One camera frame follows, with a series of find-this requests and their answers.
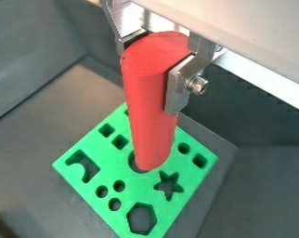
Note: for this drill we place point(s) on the green foam shape board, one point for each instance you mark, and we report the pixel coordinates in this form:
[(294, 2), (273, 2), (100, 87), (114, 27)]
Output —
[(138, 202)]

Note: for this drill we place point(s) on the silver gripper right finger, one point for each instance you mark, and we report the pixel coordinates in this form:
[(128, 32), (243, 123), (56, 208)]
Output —
[(183, 78)]

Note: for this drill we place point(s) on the red oval cylinder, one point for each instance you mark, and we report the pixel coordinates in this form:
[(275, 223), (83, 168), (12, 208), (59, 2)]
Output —
[(146, 62)]

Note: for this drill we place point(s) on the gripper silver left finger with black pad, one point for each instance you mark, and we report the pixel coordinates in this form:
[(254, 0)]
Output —
[(123, 14)]

